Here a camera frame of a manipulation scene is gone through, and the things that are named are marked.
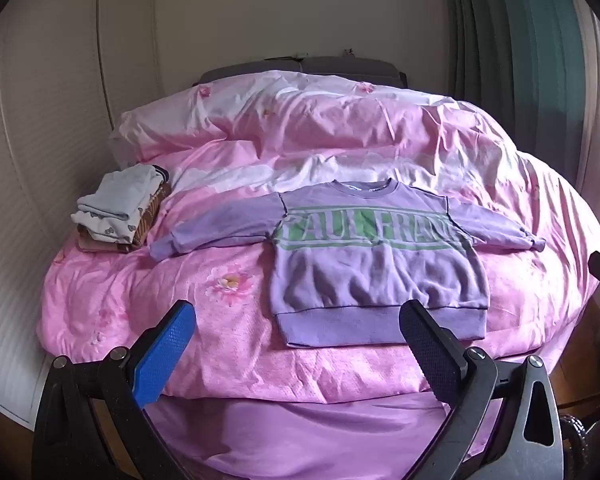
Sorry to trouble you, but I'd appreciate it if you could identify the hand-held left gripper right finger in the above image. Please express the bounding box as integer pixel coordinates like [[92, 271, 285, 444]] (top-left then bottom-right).
[[399, 300, 566, 480]]

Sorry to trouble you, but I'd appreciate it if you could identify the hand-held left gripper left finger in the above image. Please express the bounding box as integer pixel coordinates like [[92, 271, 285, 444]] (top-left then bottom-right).
[[32, 300, 197, 480]]

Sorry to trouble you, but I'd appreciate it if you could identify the purple sweatshirt with green print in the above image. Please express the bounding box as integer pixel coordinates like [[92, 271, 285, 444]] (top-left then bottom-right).
[[149, 178, 547, 348]]

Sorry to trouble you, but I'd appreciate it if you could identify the beige folded garment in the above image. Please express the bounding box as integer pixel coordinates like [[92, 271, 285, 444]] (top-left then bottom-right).
[[77, 232, 137, 255]]

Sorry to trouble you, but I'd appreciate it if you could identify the white heart print folded garment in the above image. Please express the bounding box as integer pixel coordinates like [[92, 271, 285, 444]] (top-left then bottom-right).
[[71, 207, 146, 242]]

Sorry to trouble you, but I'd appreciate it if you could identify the brown plaid folded garment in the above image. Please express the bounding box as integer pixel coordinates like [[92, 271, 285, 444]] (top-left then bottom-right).
[[130, 166, 173, 247]]

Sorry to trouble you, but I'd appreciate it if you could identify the purple bed sheet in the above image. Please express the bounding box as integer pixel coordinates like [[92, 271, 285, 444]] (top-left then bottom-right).
[[142, 389, 462, 480]]

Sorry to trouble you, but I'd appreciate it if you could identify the light blue folded garment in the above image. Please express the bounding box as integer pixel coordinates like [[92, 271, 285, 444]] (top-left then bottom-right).
[[76, 165, 163, 221]]

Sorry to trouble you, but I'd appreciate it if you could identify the pink floral duvet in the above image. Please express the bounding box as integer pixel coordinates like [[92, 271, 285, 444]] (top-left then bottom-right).
[[36, 67, 600, 407]]

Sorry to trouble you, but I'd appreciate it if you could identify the pink white pillow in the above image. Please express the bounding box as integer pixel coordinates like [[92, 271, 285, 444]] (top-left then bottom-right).
[[109, 71, 461, 161]]

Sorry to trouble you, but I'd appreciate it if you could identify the teal curtain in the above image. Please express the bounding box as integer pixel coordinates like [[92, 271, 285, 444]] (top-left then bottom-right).
[[447, 0, 600, 161]]

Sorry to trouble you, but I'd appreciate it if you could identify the white wardrobe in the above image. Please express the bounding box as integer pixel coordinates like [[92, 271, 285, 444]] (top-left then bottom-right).
[[0, 0, 162, 428]]

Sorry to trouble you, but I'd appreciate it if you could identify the grey headboard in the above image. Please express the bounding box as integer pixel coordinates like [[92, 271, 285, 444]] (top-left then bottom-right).
[[198, 55, 409, 88]]

